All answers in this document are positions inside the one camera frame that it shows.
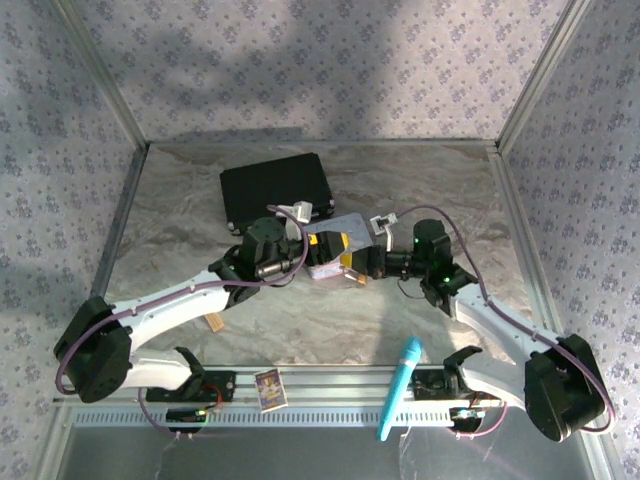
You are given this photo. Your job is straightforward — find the pastel cartoon tin box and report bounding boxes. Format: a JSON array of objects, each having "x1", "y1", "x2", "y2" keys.
[{"x1": 304, "y1": 212, "x2": 375, "y2": 281}]

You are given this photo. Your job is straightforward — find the black hard case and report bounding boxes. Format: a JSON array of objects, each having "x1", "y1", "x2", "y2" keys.
[{"x1": 219, "y1": 152, "x2": 336, "y2": 236}]

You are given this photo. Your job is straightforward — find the blue marker pen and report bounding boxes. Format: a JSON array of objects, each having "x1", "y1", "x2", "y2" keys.
[{"x1": 377, "y1": 335, "x2": 423, "y2": 442}]

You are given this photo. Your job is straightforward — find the colourful picture card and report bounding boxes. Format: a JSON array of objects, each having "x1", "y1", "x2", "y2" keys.
[{"x1": 253, "y1": 368, "x2": 287, "y2": 412}]

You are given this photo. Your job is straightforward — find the black right electronics module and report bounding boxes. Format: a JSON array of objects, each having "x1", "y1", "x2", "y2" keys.
[{"x1": 449, "y1": 407, "x2": 485, "y2": 432}]

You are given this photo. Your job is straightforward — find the black electronics module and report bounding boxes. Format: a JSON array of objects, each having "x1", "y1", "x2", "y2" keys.
[
  {"x1": 449, "y1": 407, "x2": 485, "y2": 432},
  {"x1": 166, "y1": 407, "x2": 207, "y2": 434}
]

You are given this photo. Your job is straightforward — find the grey metal sheet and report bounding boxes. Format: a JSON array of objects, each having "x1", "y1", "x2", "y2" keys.
[{"x1": 42, "y1": 424, "x2": 609, "y2": 480}]

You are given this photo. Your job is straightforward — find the black left electronics module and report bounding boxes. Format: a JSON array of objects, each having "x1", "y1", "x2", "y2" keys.
[{"x1": 166, "y1": 407, "x2": 207, "y2": 434}]

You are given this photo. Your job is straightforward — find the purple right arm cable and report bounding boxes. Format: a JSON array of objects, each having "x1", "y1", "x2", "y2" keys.
[{"x1": 397, "y1": 204, "x2": 617, "y2": 441}]

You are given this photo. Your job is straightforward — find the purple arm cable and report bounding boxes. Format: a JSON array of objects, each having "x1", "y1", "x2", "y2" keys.
[
  {"x1": 397, "y1": 204, "x2": 617, "y2": 441},
  {"x1": 54, "y1": 203, "x2": 309, "y2": 442}
]

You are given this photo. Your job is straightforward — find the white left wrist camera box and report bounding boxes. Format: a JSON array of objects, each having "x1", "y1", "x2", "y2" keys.
[{"x1": 273, "y1": 199, "x2": 315, "y2": 240}]

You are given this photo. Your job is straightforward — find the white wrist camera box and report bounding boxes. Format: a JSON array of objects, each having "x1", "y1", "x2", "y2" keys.
[
  {"x1": 368, "y1": 213, "x2": 400, "y2": 251},
  {"x1": 273, "y1": 199, "x2": 315, "y2": 240}
]

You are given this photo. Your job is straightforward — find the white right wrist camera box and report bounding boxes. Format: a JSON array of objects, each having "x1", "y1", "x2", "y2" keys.
[{"x1": 368, "y1": 213, "x2": 400, "y2": 251}]

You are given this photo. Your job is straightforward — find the aluminium side rail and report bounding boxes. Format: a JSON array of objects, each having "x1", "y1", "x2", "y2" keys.
[
  {"x1": 64, "y1": 144, "x2": 150, "y2": 371},
  {"x1": 487, "y1": 144, "x2": 584, "y2": 369}
]

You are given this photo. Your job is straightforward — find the aluminium slotted frame rail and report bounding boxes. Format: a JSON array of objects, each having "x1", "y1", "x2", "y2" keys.
[{"x1": 52, "y1": 364, "x2": 597, "y2": 407}]

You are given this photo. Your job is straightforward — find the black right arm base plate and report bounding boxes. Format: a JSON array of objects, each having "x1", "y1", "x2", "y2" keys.
[{"x1": 412, "y1": 369, "x2": 503, "y2": 401}]

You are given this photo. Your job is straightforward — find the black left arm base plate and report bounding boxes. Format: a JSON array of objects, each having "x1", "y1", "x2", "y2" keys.
[{"x1": 145, "y1": 369, "x2": 237, "y2": 404}]

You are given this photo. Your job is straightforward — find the perforated grey cable tray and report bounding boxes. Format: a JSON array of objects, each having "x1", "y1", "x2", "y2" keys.
[{"x1": 72, "y1": 407, "x2": 589, "y2": 429}]

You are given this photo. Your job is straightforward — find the aluminium corner post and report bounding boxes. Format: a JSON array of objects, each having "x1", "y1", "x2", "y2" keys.
[
  {"x1": 497, "y1": 0, "x2": 594, "y2": 149},
  {"x1": 52, "y1": 0, "x2": 151, "y2": 147}
]

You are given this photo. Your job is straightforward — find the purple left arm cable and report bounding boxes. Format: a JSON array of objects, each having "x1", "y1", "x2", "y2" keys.
[{"x1": 54, "y1": 203, "x2": 309, "y2": 442}]

